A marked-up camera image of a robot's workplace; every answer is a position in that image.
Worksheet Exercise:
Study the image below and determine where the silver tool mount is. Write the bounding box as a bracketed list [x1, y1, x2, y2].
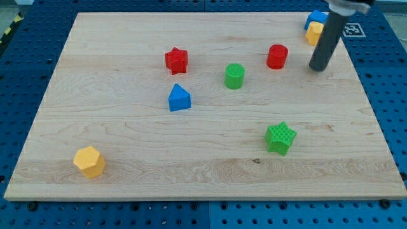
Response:
[327, 0, 375, 15]

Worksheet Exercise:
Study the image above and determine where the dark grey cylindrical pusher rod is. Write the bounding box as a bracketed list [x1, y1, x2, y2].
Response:
[309, 11, 350, 72]

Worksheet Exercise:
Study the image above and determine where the yellow heart block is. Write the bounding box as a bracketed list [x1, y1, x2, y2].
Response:
[305, 22, 324, 46]

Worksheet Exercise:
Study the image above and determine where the blue triangle block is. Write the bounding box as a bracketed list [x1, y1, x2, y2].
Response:
[168, 83, 191, 111]

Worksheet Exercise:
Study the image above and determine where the fiducial marker tag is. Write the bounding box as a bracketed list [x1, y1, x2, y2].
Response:
[343, 22, 366, 38]

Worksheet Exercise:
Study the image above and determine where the blue cube block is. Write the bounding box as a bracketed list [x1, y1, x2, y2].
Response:
[304, 10, 328, 31]

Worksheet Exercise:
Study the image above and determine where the red cylinder block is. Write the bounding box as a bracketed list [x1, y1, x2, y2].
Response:
[266, 44, 289, 69]

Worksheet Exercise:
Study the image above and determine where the green cylinder block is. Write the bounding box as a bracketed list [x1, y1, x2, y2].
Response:
[224, 63, 245, 90]

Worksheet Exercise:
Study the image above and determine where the green star block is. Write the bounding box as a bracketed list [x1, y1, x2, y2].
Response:
[265, 121, 297, 156]

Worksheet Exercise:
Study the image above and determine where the red star block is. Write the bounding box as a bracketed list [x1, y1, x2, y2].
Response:
[164, 47, 188, 75]

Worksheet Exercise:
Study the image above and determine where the wooden board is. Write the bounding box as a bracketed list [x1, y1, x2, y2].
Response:
[4, 12, 406, 201]

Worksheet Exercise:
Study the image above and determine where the yellow hexagon block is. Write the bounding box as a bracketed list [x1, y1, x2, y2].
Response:
[73, 146, 106, 179]

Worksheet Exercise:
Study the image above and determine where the black yellow hazard tape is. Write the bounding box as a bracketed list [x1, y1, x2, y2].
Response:
[1, 11, 24, 46]

